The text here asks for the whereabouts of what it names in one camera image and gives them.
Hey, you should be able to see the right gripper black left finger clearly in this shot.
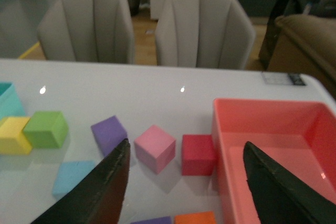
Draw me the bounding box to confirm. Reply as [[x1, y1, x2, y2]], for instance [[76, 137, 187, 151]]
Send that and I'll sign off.
[[33, 138, 131, 223]]

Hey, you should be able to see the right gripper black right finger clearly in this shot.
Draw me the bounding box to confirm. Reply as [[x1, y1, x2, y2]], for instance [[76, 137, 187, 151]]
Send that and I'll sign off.
[[243, 142, 335, 223]]

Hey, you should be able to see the light blue foam cube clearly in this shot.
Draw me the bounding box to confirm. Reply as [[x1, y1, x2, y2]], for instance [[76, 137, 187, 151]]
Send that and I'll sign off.
[[52, 161, 96, 200]]

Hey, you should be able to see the purple foam cube near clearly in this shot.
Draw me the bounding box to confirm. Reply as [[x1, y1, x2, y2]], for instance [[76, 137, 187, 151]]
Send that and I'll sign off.
[[131, 216, 172, 224]]

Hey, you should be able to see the purple foam cube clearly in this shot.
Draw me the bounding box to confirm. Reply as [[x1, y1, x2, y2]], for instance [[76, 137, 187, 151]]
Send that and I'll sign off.
[[131, 216, 172, 224], [91, 115, 128, 157]]

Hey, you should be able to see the purple foam cube far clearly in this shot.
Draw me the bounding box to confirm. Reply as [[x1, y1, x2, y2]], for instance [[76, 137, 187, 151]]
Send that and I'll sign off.
[[91, 115, 128, 157]]

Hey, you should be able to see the pink plastic bin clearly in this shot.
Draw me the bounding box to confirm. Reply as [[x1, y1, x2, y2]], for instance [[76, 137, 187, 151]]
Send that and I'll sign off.
[[212, 98, 335, 223]]

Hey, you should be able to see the pink foam cube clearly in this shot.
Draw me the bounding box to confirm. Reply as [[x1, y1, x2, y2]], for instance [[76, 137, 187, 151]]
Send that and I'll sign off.
[[134, 125, 176, 174]]

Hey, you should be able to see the orange foam cube right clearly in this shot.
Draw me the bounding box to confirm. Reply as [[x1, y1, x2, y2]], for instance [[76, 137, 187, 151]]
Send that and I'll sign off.
[[174, 211, 217, 224]]

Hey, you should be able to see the green foam cube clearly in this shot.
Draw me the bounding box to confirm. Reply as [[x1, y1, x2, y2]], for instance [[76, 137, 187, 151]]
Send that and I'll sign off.
[[23, 111, 69, 148]]

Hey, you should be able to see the dark red foam cube far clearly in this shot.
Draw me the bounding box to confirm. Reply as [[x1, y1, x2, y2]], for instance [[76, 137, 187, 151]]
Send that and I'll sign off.
[[181, 134, 217, 176]]

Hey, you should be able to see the yellow foam cube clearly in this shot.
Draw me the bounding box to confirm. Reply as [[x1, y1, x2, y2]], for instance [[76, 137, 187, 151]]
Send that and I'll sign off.
[[1, 116, 32, 155]]

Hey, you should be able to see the table label sticker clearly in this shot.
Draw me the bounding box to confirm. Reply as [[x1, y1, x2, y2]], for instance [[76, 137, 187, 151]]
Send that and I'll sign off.
[[261, 72, 306, 86]]

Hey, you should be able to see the teal plastic bin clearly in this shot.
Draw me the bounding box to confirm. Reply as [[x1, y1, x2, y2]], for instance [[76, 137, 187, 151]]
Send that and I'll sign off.
[[1, 82, 26, 119]]

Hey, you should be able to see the brown sofa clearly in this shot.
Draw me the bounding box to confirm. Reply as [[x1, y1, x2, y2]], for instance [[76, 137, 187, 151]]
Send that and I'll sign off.
[[267, 14, 335, 98]]

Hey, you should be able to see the grey chair left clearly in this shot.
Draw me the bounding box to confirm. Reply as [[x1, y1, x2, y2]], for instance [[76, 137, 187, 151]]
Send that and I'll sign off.
[[37, 0, 135, 64]]

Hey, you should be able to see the grey chair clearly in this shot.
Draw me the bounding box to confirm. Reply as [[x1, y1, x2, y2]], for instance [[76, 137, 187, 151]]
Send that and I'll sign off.
[[37, 0, 135, 64], [155, 0, 256, 70]]

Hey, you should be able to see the grey chair right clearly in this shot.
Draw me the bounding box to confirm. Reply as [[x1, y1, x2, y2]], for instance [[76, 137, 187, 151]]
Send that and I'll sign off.
[[155, 0, 256, 70]]

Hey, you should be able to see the black appliance box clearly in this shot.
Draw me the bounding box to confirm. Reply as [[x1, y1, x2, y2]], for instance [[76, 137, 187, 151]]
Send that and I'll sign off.
[[259, 0, 335, 67]]

